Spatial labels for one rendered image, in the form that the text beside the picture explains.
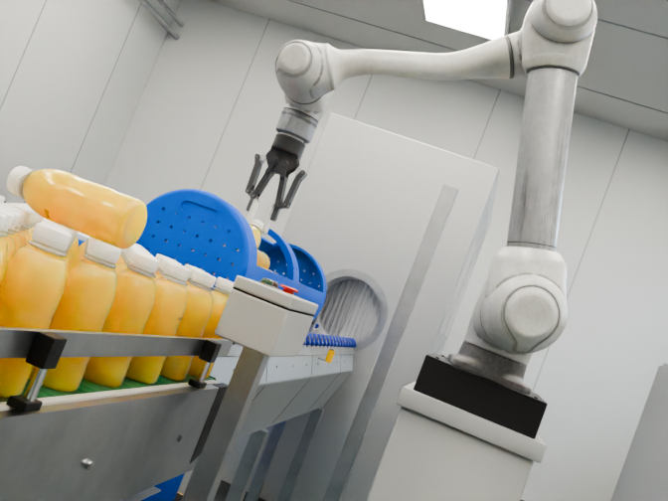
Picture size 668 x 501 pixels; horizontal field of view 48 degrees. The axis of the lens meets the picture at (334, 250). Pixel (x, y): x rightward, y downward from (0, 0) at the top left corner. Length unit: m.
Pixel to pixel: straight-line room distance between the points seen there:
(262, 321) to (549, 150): 0.72
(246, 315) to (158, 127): 6.39
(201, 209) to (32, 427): 0.84
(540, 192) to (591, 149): 5.31
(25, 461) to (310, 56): 1.03
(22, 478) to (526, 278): 0.97
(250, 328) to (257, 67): 6.27
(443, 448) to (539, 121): 0.71
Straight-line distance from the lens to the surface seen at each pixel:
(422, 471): 1.66
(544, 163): 1.58
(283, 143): 1.77
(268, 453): 3.60
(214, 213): 1.59
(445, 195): 2.96
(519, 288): 1.48
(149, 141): 7.52
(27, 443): 0.87
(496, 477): 1.66
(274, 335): 1.17
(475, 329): 1.72
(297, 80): 1.61
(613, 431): 6.68
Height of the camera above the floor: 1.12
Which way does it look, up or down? 3 degrees up
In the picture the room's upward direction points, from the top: 21 degrees clockwise
